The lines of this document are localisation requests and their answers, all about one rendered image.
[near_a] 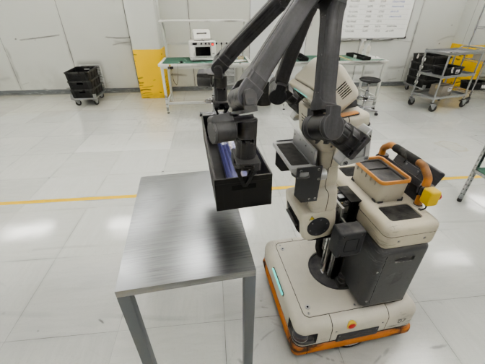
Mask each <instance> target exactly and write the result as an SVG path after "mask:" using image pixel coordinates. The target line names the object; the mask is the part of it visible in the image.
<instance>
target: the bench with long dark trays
mask: <svg viewBox="0 0 485 364"><path fill-rule="evenodd" d="M307 57H309V60H308V61H299V60H298V59H297V60H296V63H295V65H294V66H306V65H307V64H308V63H309V62H310V61H311V60H312V59H314V58H316V57H317V55H312V56H307ZM339 57H341V58H340V61H339V62H338V64H340V65H342V66H362V65H363V68H362V74H361V77H363V76H364V71H365V68H366V65H382V69H381V72H380V77H379V79H381V81H382V78H383V74H384V71H385V65H386V63H389V60H386V59H383V58H380V59H371V60H369V61H363V60H359V59H357V58H352V57H350V56H346V55H339ZM380 85H381V82H378V83H377V89H376V92H375V95H373V94H372V93H370V92H369V93H368V95H369V96H370V97H373V98H374V99H375V100H373V105H375V104H376V101H377V96H378V93H379V90H380ZM361 86H362V81H359V87H358V96H359V94H360V91H362V92H364V93H365V92H366V90H363V89H362V88H361Z"/></svg>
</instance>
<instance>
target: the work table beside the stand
mask: <svg viewBox="0 0 485 364"><path fill-rule="evenodd" d="M238 278H242V364H253V336H254V318H255V281H256V267H255V264H254V260H253V256H252V253H251V251H250V246H249V243H248V239H247V236H246V234H245V229H244V227H243V222H242V219H241V216H240V212H239V209H229V210H223V211H217V208H216V203H215V199H214V192H213V187H212V183H211V176H210V171H209V170H205V171H198V172H189V173H175V174H167V175H152V176H144V177H141V179H140V183H139V188H138V192H137V195H136V201H135V205H134V210H133V214H132V217H131V223H130V226H129V229H128V235H127V239H126V244H125V248H124V252H123V257H122V261H121V266H120V270H119V273H118V278H117V282H116V286H115V292H114V293H115V296H116V297H117V300H118V303H119V306H120V307H121V310H122V313H123V316H124V318H125V320H126V323H127V326H128V329H129V331H130V333H131V336H132V338H133V341H134V344H135V346H136V349H137V351H138V354H139V357H140V358H141V361H142V364H157V361H156V358H155V356H154V352H153V349H152V346H151V343H150V341H149V337H148V334H147V331H146V328H145V325H144V322H143V319H142V317H141V313H140V310H139V307H138V304H137V302H136V298H135V295H139V294H144V293H152V292H157V291H162V290H170V289H175V288H180V287H188V286H194V285H202V284H206V283H212V282H220V281H225V280H233V279H238Z"/></svg>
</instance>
